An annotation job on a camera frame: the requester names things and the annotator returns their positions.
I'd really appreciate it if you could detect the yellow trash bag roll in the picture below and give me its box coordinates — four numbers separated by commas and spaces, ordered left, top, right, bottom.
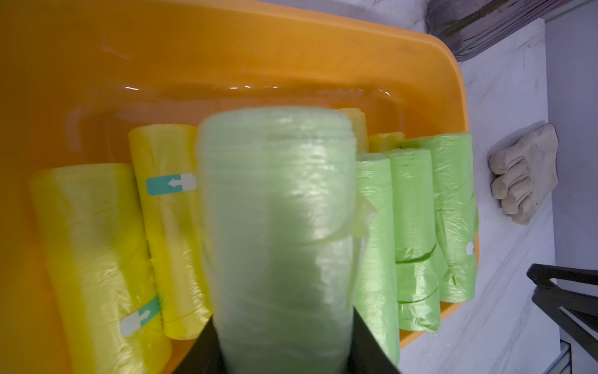
338, 108, 369, 153
368, 132, 406, 154
129, 124, 212, 340
30, 164, 172, 373

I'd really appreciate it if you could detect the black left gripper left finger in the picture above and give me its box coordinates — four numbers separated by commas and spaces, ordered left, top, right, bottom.
174, 318, 224, 374

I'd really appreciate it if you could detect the green trash bag roll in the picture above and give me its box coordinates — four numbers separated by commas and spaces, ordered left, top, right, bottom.
386, 149, 445, 333
401, 132, 479, 303
355, 154, 400, 366
196, 107, 372, 373

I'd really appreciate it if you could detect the beige work glove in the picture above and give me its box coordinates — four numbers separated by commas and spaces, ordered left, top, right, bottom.
489, 123, 559, 226

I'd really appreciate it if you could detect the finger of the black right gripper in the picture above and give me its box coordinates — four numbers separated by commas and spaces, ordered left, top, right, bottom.
527, 263, 597, 359

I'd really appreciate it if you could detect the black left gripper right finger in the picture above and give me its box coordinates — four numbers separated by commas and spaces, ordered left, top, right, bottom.
347, 309, 400, 374

